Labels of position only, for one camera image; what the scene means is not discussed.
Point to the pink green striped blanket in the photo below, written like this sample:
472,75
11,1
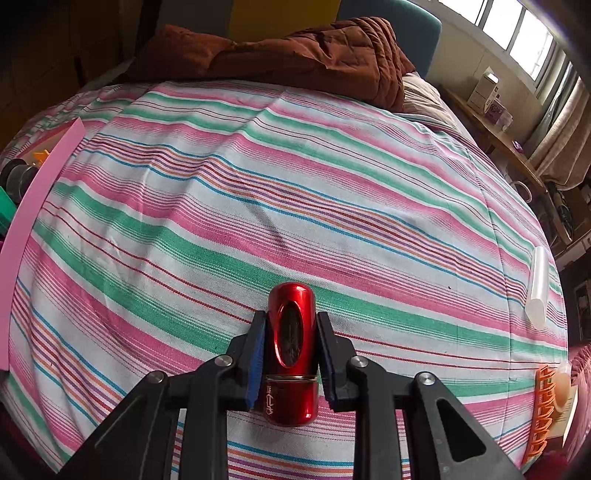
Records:
323,184

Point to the beige patterned curtain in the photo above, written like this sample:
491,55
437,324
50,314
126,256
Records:
563,134

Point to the orange slotted plastic rack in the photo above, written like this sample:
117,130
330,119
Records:
542,415

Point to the red metal cylinder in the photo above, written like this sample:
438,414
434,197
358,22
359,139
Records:
292,397

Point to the wooden side shelf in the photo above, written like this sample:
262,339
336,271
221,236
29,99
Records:
508,157

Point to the wooden wardrobe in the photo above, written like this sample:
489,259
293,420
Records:
55,55

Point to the white box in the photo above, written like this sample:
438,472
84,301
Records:
482,90

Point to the beige pillow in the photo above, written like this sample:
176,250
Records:
425,99

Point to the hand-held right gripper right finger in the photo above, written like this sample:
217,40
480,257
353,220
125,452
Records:
328,364

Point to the grey yellow blue headboard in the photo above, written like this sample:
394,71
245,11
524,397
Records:
286,14

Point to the white mug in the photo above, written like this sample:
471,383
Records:
522,191

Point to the translucent white plastic tube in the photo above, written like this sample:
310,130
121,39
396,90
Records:
538,286

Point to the orange plastic clip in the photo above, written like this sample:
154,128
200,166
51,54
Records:
40,158

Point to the small purple item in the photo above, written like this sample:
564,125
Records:
518,146

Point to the rust brown quilted blanket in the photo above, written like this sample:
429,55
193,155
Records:
300,60

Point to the purple box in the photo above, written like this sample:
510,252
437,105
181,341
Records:
496,111

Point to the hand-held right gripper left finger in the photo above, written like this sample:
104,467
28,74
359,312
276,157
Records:
256,364

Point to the black monocular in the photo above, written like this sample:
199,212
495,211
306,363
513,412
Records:
18,177

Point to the white tray with pink rim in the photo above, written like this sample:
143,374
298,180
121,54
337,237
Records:
32,207

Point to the window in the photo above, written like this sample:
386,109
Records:
521,37

